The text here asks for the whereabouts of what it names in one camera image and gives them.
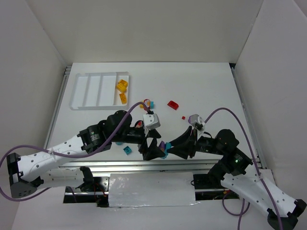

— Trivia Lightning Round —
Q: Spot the small teal square lego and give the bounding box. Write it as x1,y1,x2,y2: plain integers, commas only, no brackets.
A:
123,146,132,155

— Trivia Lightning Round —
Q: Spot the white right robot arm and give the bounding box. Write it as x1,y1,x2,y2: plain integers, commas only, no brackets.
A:
167,126,307,230

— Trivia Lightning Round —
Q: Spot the yellow round printed lego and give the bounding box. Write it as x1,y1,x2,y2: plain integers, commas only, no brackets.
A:
116,83,127,93

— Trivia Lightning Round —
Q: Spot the aluminium front rail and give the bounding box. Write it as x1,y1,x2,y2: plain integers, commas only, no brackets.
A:
60,159,217,174

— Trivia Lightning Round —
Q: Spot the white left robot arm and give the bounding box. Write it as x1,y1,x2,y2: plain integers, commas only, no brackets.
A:
6,110,165,200

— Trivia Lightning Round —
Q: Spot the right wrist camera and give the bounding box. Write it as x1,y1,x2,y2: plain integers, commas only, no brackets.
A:
190,114,205,134

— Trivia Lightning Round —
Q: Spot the white divided sorting tray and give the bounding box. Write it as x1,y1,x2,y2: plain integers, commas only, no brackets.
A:
69,72,130,110

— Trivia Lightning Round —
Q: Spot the teal lego brick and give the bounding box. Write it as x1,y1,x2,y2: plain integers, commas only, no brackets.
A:
161,142,172,159

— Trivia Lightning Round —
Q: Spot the yellow red blue lego cluster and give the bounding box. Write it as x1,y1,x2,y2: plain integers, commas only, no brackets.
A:
139,99,154,110

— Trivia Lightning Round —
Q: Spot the yellow lego brick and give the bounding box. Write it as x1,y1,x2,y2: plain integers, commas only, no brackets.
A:
119,79,128,88
119,93,127,104

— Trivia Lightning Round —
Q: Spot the yellow lego brick in tray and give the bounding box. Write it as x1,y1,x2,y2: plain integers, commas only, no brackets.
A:
119,93,127,104

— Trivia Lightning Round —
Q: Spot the red and purple lego stack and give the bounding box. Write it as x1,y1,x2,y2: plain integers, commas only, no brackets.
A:
135,121,143,128

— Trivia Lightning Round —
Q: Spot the red sloped lego brick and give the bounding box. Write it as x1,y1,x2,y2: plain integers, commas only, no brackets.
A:
167,101,179,110

